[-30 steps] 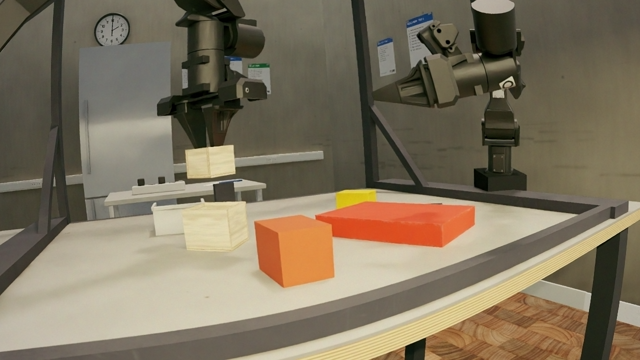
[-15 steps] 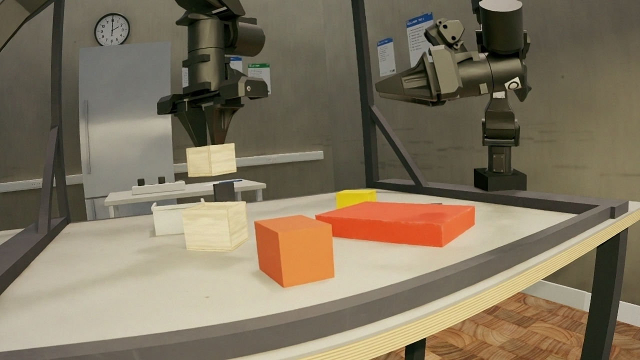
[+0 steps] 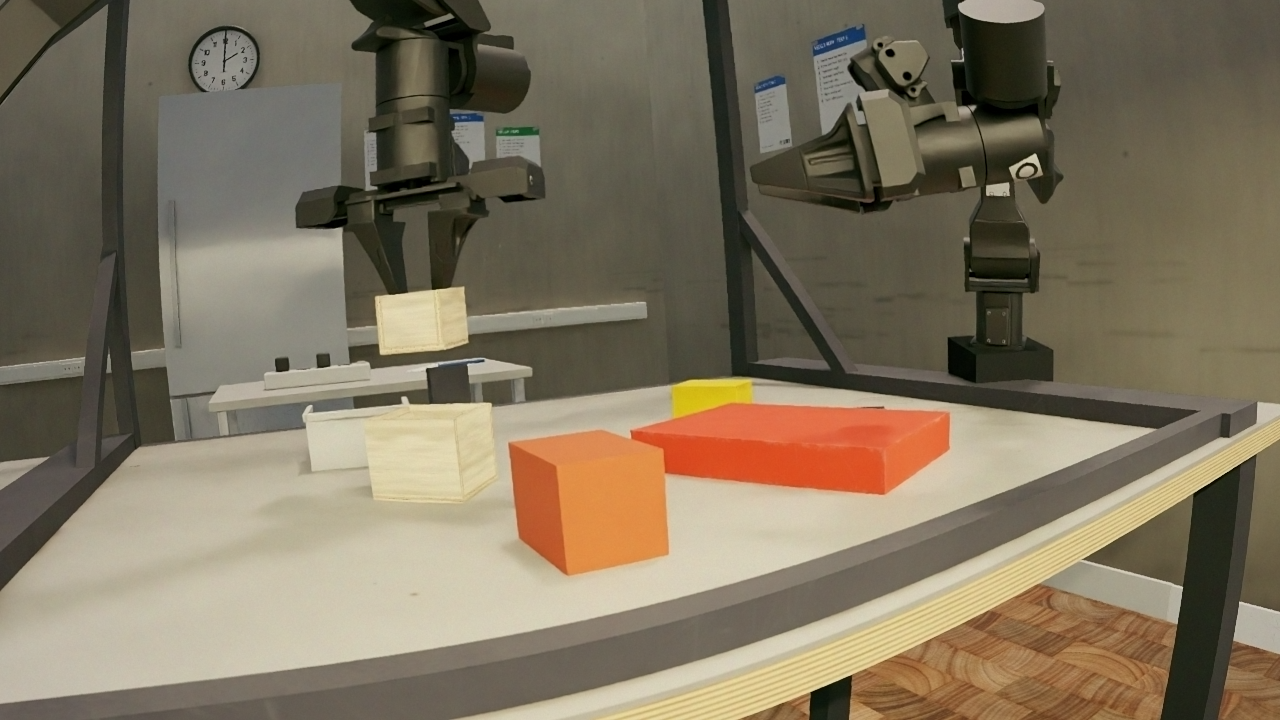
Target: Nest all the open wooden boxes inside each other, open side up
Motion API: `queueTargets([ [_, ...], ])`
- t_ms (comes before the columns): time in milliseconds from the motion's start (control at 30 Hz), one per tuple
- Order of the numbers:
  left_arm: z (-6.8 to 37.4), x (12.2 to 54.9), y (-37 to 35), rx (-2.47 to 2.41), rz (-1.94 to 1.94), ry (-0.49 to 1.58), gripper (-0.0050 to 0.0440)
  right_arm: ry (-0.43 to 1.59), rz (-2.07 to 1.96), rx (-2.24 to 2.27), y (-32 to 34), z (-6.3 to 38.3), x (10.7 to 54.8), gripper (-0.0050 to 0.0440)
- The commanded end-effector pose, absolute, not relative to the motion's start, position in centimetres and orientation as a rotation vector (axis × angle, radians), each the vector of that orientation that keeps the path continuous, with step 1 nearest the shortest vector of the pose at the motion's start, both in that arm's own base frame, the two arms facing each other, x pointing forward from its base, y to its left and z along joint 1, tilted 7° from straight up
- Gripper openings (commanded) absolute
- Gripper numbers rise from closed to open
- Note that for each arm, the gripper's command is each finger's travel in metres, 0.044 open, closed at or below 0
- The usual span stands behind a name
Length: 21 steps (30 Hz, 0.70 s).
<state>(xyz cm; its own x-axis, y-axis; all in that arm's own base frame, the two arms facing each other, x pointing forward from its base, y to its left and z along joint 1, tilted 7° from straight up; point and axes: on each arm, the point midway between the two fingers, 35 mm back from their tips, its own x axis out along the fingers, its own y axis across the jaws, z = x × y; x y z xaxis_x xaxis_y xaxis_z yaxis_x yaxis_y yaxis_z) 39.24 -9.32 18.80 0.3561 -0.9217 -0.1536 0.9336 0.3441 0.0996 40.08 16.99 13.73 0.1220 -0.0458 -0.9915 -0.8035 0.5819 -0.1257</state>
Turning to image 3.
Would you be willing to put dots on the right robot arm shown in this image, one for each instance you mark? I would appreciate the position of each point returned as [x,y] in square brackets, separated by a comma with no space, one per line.
[483,72]

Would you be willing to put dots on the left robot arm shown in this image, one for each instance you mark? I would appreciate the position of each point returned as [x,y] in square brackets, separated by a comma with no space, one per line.
[1004,48]

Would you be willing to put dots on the orange cube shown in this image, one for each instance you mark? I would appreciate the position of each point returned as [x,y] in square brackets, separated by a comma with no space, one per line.
[590,500]

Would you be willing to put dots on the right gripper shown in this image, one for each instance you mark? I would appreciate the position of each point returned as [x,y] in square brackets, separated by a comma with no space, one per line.
[412,145]

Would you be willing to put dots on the yellow block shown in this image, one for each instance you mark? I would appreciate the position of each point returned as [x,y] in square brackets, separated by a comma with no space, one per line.
[697,395]

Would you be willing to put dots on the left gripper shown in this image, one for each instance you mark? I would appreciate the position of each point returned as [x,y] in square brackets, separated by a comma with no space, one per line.
[841,164]

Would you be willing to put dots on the flat red-orange board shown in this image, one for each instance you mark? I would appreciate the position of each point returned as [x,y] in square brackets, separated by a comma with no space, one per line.
[858,450]

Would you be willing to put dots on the white open box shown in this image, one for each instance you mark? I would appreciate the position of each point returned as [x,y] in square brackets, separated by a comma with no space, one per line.
[337,438]

